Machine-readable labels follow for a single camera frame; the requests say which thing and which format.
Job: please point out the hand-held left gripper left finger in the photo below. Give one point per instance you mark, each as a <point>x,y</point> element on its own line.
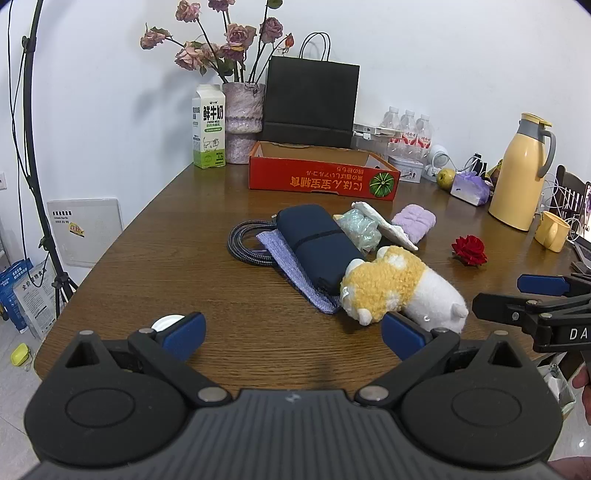
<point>184,334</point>

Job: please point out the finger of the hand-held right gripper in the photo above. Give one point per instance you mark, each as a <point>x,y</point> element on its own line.
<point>503,308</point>
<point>545,285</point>

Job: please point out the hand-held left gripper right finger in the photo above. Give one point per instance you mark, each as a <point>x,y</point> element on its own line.
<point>401,339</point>

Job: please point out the yellow white plush toy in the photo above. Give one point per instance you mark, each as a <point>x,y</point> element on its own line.
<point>392,281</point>

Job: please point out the red rose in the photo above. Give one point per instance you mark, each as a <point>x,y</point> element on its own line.
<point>471,249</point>

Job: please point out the purple towel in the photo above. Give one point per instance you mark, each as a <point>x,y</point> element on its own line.
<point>415,221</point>

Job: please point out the clear plastic bag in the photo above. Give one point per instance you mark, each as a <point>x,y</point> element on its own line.
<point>358,228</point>

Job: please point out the blue woven cloth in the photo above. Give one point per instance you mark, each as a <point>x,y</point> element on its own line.
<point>295,277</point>

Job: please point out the navy pouch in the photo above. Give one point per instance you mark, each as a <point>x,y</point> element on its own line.
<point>314,240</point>

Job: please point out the red cardboard box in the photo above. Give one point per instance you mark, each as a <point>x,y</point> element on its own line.
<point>314,180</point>

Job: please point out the person's right hand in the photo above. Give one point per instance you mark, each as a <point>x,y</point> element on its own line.
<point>585,385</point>

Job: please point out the yellow cup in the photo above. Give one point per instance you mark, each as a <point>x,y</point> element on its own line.
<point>551,230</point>

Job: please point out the white plastic bag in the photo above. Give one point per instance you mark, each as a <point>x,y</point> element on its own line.
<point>554,387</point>

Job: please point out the yellow thermos jug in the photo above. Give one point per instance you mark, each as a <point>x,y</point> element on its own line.
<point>517,184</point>

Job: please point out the wooden chair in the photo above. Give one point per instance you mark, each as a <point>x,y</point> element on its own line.
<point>572,182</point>

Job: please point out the purple tissue bag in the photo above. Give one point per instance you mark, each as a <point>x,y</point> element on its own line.
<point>471,189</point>

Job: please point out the yellow snack packet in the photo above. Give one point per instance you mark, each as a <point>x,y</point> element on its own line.
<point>495,170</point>

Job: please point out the yellow green pear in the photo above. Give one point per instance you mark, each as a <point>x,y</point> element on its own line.
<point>446,179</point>

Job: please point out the grey printed bag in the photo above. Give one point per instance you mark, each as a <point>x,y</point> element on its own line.
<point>41,300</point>

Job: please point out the small yellow case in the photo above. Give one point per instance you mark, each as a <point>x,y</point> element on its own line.
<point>21,355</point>

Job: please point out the small white fan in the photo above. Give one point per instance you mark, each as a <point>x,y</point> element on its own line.
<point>438,157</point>

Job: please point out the pale tin box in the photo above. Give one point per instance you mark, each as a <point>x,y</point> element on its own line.
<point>406,168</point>

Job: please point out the blue printed bag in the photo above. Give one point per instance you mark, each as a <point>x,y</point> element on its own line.
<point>11,295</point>

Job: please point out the clear water bottle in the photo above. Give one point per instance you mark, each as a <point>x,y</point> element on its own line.
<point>424,131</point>
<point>390,122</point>
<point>407,127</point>

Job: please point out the white green milk carton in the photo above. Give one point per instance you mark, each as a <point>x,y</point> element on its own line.
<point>207,134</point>

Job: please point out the white flat box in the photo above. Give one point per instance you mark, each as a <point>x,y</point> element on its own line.
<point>364,128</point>

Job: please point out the black light stand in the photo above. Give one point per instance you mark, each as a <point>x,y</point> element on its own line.
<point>34,161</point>

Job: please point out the pink marbled vase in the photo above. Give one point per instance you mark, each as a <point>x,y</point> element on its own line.
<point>242,110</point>

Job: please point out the black paper bag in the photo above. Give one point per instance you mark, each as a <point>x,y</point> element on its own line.
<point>309,101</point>

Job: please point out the dried rose bouquet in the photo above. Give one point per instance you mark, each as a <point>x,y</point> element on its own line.
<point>238,34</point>

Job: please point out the white wall panel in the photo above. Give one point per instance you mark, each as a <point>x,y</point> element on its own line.
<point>87,230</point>

